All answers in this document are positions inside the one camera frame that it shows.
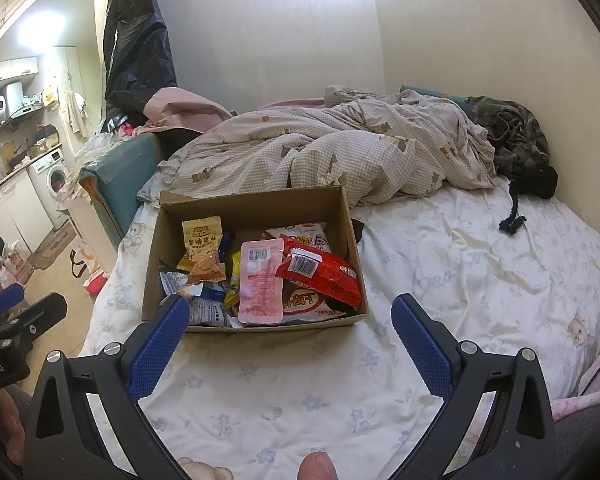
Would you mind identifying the white blue snack bag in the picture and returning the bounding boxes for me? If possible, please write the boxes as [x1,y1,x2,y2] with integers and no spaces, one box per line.
[159,272,230,327]

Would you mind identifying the orange peanut snack bag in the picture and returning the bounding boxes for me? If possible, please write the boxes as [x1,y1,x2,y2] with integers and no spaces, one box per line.
[182,216,226,285]

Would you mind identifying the yellow snack bag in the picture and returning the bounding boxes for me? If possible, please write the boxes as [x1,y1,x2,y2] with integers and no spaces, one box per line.
[224,250,240,308]

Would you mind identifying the pink snack packet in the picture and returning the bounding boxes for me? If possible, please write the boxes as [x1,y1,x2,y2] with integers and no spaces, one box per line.
[238,237,284,325]

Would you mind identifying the white red-ring snack bag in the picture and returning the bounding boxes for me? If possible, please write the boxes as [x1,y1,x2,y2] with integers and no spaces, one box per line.
[282,282,346,324]

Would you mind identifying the red snack bag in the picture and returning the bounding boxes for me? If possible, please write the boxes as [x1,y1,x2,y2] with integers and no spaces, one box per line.
[276,235,362,309]

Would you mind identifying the white orange chip bag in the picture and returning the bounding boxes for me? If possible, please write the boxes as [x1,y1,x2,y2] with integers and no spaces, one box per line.
[265,222,330,252]

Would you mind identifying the person's left hand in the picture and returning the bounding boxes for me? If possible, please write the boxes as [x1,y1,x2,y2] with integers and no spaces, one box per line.
[0,389,26,466]

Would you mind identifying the person's right hand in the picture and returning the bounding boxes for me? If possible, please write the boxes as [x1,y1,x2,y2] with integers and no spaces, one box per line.
[297,452,338,480]

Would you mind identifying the white red shopping bag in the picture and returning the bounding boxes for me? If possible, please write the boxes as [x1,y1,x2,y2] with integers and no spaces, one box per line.
[69,244,108,298]

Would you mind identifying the white kitchen cabinet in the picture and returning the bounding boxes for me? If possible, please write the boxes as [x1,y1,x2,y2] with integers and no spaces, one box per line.
[0,170,54,254]

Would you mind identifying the pink floral pillow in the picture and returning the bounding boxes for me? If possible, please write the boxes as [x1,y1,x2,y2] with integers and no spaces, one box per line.
[552,357,600,422]

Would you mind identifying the white washing machine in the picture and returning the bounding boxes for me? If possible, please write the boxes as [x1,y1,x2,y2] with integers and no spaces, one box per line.
[27,148,69,231]

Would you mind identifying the white floral bed sheet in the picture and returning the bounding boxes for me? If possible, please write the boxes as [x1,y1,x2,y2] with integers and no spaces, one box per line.
[78,179,600,480]

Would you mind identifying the brown cardboard box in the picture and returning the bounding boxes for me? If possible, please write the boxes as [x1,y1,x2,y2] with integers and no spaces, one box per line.
[140,185,364,322]

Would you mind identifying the pink cloth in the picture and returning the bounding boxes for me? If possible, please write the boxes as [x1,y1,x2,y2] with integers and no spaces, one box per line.
[134,87,233,134]

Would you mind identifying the black plastic bag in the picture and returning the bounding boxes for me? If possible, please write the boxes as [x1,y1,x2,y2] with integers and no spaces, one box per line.
[102,0,178,116]

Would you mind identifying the camouflage jacket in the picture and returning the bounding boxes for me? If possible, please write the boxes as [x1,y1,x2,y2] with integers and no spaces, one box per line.
[466,96,558,236]

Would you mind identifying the checked bear-print duvet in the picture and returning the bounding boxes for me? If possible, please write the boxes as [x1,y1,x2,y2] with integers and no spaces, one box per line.
[137,86,496,206]

